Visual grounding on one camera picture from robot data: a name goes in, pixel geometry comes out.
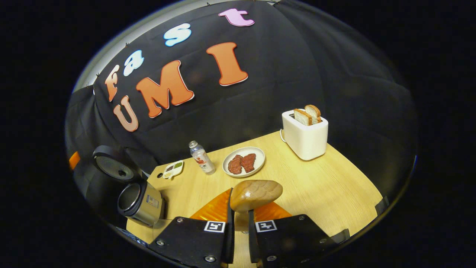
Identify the wooden spoon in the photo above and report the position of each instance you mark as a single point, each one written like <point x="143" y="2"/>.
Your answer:
<point x="256" y="193"/>

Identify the white divided bean dish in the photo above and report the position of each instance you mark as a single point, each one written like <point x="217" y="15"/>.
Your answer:
<point x="173" y="169"/>

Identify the white toaster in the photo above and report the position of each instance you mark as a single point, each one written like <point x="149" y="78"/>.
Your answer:
<point x="305" y="139"/>

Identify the toasted bread slice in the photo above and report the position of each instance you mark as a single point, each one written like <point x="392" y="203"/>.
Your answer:
<point x="302" y="117"/>
<point x="314" y="113"/>

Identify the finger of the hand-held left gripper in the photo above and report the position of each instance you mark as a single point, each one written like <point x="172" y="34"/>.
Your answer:
<point x="74" y="160"/>

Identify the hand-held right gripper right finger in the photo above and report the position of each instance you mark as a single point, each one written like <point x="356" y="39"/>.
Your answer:
<point x="293" y="242"/>

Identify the red meat piece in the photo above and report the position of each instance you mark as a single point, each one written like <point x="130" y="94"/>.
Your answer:
<point x="235" y="165"/>
<point x="248" y="162"/>

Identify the dark grey rice cooker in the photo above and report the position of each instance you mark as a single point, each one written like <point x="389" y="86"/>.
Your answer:
<point x="145" y="204"/>

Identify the clear plastic bottle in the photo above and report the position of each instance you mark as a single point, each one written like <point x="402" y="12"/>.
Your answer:
<point x="203" y="160"/>

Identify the white round plate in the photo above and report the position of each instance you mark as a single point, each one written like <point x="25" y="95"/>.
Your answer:
<point x="260" y="158"/>

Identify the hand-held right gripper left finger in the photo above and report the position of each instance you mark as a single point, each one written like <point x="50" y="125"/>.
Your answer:
<point x="193" y="242"/>

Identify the black backdrop cloth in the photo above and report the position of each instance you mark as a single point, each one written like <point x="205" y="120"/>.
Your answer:
<point x="297" y="56"/>

